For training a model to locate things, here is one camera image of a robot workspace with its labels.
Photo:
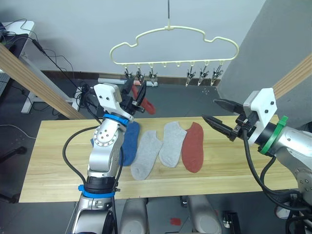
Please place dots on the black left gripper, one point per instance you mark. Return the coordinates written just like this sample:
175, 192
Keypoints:
128, 104

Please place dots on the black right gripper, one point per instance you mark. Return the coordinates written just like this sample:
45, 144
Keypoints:
246, 124

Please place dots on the red ankle sock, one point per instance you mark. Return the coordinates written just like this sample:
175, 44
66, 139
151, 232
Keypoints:
193, 148
150, 107

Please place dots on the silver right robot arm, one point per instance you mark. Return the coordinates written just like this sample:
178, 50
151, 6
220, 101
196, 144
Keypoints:
292, 143

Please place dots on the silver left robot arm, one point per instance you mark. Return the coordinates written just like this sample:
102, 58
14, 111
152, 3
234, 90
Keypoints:
104, 146

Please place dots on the metal hanger clip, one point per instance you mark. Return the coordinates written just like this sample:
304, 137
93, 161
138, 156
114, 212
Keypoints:
189, 75
202, 74
216, 73
140, 75
128, 74
152, 75

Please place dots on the cream cloud-shaped clip hanger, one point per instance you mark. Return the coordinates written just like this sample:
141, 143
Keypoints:
170, 28

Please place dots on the thin dark hanging rod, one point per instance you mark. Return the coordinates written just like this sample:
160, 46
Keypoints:
169, 12

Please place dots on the blue ankle sock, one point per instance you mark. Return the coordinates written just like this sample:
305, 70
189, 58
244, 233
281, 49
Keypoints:
130, 143

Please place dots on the grey ankle sock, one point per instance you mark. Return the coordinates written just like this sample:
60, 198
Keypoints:
171, 143
146, 156

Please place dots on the slanted wooden slat beam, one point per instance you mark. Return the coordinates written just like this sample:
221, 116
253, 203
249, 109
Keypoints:
36, 80
292, 78

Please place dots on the grey rounded robot leg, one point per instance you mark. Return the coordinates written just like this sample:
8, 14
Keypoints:
134, 217
203, 217

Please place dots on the black box on floor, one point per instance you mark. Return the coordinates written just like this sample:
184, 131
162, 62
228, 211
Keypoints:
231, 223

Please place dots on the white shoe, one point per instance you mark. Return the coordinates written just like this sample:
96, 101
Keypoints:
281, 212

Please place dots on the small red floor scrap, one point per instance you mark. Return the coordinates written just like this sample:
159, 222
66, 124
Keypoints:
175, 221

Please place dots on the white desk with legs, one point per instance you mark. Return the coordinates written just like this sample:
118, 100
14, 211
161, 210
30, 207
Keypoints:
24, 25

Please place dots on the black tripod leg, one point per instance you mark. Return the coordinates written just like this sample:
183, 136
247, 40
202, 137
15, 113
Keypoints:
14, 152
9, 198

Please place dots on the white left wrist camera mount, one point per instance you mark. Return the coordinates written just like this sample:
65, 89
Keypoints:
106, 95

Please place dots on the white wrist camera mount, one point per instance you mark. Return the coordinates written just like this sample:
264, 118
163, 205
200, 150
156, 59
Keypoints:
264, 104
106, 95

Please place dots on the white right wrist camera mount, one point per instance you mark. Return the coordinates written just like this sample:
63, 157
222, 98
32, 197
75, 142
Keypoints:
264, 104

